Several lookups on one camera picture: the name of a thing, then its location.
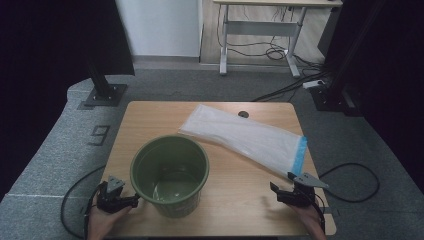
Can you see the white bag with blue strip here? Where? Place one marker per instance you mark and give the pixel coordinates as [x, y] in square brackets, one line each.
[240, 136]

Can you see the white power strip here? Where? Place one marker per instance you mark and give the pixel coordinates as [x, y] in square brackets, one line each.
[313, 84]

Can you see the green plastic bucket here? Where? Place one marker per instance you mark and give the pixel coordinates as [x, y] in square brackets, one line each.
[170, 166]

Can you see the person's right hand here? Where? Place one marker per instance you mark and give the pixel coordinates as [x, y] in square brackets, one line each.
[310, 221]

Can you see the person's left hand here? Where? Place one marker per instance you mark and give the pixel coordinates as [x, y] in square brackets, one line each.
[105, 223]

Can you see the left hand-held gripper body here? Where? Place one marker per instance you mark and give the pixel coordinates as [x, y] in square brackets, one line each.
[111, 198]

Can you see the black metal stand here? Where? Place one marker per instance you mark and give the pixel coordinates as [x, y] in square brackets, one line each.
[100, 83]
[328, 100]

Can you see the white frame desk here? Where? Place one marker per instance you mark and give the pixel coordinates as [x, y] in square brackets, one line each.
[260, 28]

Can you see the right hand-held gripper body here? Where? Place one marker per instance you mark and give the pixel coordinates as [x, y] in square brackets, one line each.
[300, 195]

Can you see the black curtain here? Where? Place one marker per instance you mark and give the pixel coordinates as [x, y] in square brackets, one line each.
[50, 50]
[400, 66]

